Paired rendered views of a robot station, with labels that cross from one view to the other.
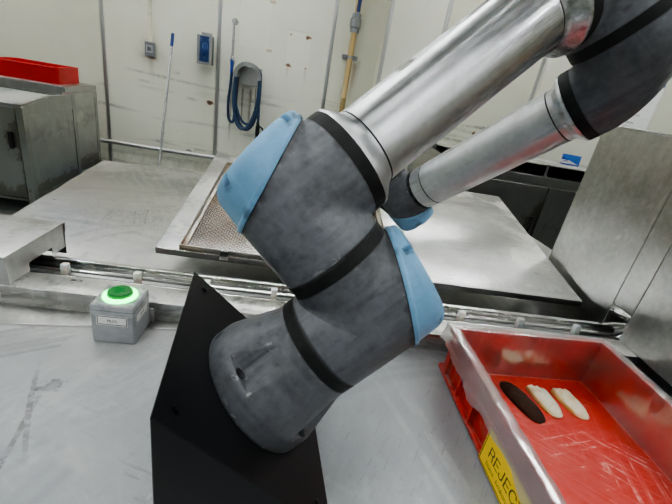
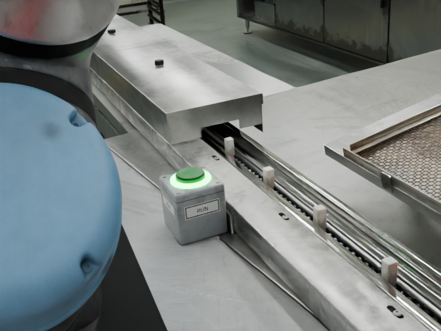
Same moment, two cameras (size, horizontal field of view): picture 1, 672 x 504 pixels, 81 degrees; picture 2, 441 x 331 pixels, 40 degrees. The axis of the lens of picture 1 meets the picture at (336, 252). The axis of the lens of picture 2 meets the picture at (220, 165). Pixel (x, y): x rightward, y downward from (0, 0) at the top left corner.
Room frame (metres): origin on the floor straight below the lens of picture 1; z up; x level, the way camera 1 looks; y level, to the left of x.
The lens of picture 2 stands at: (0.41, -0.37, 1.25)
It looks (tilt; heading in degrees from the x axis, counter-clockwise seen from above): 24 degrees down; 75
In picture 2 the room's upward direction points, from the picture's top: 5 degrees counter-clockwise
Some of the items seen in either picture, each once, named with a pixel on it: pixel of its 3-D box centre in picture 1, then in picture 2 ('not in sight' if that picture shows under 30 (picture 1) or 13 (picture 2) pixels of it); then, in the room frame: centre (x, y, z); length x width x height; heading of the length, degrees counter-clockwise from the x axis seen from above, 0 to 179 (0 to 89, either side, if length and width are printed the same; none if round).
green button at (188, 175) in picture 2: (120, 294); (190, 178); (0.56, 0.35, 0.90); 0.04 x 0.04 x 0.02
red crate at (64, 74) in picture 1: (37, 70); not in sight; (3.48, 2.77, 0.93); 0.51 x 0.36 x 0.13; 101
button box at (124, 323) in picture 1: (122, 320); (195, 214); (0.57, 0.35, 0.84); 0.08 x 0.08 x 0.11; 7
